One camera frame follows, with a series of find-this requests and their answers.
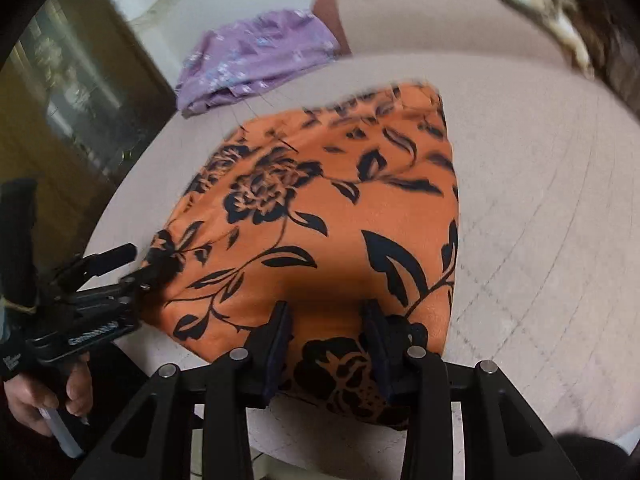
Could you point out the purple floral garment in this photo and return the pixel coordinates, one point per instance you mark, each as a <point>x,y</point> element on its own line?
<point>250,57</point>

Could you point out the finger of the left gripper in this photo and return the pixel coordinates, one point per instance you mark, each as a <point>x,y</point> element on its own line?
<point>109,277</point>

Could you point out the pink quilted mattress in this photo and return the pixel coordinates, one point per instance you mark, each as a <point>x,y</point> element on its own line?
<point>548,171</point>

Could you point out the wooden glass door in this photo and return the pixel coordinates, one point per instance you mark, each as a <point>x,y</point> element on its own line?
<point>80,102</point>

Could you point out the striped beige cushion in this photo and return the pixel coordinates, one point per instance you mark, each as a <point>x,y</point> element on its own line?
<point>610,29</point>

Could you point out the orange black floral blouse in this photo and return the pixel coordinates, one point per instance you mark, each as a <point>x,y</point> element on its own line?
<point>328,209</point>

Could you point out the person left hand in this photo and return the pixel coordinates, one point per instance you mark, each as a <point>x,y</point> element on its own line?
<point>27,398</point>

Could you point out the pink sofa bolster cushion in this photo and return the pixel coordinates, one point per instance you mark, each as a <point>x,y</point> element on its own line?
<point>460,26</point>

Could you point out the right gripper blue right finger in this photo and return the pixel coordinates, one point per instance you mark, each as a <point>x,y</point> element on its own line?
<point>503,438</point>

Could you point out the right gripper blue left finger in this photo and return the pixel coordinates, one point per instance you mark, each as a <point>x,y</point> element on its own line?
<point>152,438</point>

